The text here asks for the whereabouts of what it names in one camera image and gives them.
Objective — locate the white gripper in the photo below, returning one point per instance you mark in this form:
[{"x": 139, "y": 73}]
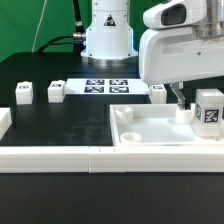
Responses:
[{"x": 177, "y": 55}]

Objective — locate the white square tabletop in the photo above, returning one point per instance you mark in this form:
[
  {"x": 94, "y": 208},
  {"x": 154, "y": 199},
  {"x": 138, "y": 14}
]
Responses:
[{"x": 156, "y": 125}]

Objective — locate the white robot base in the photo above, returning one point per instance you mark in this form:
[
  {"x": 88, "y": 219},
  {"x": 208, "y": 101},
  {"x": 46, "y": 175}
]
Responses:
[{"x": 109, "y": 38}]

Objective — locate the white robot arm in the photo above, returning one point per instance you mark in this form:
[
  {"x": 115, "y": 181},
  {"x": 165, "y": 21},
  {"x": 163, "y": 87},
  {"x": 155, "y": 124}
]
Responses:
[{"x": 206, "y": 17}]

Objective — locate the white fiducial marker sheet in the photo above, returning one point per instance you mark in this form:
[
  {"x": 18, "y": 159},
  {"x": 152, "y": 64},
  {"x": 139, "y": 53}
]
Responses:
[{"x": 75, "y": 86}]

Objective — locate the white U-shaped obstacle wall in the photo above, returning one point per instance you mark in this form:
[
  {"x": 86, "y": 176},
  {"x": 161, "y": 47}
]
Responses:
[{"x": 101, "y": 159}]

